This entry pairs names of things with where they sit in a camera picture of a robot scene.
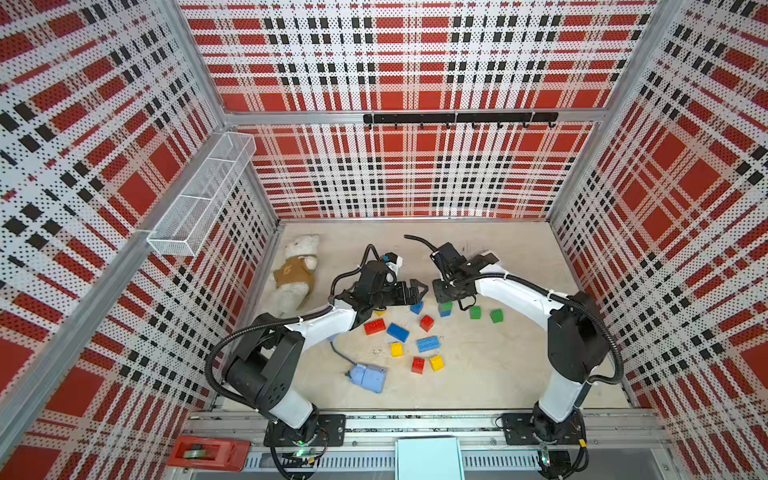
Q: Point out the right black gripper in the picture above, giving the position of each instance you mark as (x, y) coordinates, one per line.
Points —
(436, 289)

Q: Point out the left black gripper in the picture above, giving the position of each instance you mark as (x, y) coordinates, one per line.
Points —
(413, 297)

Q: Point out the light blue long lego brick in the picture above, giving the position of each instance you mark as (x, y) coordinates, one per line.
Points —
(428, 344)

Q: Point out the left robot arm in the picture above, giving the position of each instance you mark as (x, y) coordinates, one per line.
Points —
(255, 366)

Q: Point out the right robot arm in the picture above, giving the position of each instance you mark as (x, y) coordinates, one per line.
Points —
(580, 349)

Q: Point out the blue square lego brick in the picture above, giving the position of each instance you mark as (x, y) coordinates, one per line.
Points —
(416, 308)

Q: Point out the red small lego brick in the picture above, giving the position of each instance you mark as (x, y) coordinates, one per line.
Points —
(426, 323)

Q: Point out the red long lego brick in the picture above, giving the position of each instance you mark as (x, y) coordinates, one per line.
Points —
(375, 326)

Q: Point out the yellow square lego brick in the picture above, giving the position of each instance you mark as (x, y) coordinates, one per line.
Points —
(396, 349)

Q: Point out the yellow small lego brick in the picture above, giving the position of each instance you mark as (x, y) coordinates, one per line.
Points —
(437, 362)

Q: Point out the red square lego brick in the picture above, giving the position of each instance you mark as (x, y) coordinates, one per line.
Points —
(418, 365)

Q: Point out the white digital clock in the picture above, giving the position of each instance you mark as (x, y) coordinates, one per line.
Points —
(489, 257)

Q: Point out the white teddy bear brown shirt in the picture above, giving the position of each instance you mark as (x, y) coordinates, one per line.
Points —
(294, 280)

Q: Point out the light blue tray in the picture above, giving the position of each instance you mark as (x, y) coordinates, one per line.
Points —
(426, 458)

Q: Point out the red tool box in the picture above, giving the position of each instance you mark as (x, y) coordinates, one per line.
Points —
(207, 453)

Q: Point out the light blue charger with cable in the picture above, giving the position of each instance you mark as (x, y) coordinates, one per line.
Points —
(369, 377)

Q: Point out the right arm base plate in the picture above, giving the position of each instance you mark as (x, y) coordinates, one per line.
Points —
(527, 429)

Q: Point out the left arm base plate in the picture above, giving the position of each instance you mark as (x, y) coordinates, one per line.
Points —
(320, 430)

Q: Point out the black hook rail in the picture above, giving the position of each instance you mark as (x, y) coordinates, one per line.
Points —
(522, 118)

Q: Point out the white wire mesh basket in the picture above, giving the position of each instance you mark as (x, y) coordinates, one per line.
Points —
(188, 221)

